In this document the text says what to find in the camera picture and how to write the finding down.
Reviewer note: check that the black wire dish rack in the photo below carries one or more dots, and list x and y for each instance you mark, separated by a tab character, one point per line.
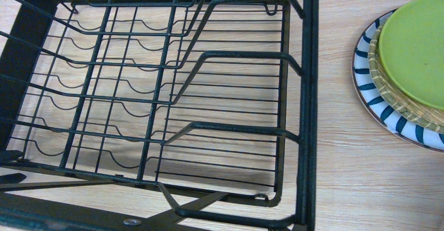
140	114

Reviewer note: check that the green plate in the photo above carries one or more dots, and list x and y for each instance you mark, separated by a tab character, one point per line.
411	50

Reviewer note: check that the blue striped white plate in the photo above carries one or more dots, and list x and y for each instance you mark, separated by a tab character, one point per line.
375	104

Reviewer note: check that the woven bamboo plate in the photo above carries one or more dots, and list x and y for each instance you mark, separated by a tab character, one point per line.
414	111

